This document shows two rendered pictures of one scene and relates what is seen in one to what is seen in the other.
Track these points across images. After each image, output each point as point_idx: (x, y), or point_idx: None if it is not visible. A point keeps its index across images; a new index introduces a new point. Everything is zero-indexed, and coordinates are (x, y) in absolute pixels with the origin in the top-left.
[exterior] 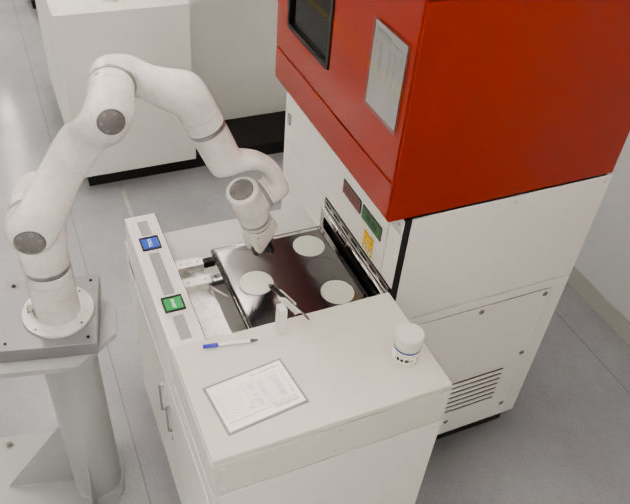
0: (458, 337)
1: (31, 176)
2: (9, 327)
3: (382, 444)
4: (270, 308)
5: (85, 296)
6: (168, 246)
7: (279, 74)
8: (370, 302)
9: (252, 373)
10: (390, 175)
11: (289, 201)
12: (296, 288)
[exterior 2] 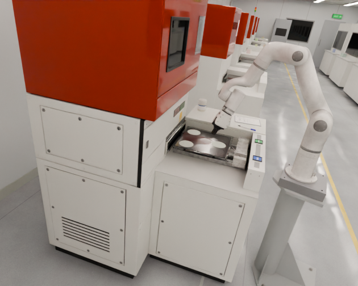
0: None
1: (324, 113)
2: (321, 179)
3: None
4: (220, 138)
5: (288, 172)
6: (249, 155)
7: (158, 113)
8: (194, 117)
9: (245, 122)
10: (198, 67)
11: (146, 190)
12: (206, 138)
